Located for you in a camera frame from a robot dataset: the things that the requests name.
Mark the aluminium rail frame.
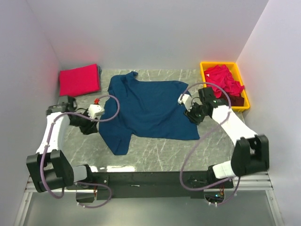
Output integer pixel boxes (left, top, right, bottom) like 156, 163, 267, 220
15, 172, 283, 226

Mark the folded grey t-shirt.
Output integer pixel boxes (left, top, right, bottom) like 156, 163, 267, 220
97, 65, 102, 82

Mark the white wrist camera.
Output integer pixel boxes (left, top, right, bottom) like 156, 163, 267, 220
177, 94, 192, 112
87, 98, 105, 120

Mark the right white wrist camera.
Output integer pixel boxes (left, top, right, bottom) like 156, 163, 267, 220
177, 94, 192, 112

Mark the blue t-shirt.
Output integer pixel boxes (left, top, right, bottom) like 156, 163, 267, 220
99, 72, 199, 155

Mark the yellow plastic bin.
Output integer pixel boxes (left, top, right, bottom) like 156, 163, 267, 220
199, 61, 251, 112

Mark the crumpled pink t-shirt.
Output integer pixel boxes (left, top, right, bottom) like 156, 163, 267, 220
204, 65, 244, 97

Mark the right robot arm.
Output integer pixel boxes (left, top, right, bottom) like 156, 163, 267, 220
178, 87, 269, 188

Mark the folded pink t-shirt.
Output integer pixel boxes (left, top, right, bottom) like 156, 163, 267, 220
59, 64, 101, 97

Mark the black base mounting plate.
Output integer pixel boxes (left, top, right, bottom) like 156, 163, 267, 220
67, 171, 221, 200

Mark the dark red t-shirt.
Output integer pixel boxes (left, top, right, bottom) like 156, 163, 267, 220
228, 93, 245, 107

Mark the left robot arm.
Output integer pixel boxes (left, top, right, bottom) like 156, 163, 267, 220
26, 96, 98, 193

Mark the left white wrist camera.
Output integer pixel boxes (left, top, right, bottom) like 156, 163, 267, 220
87, 98, 105, 120

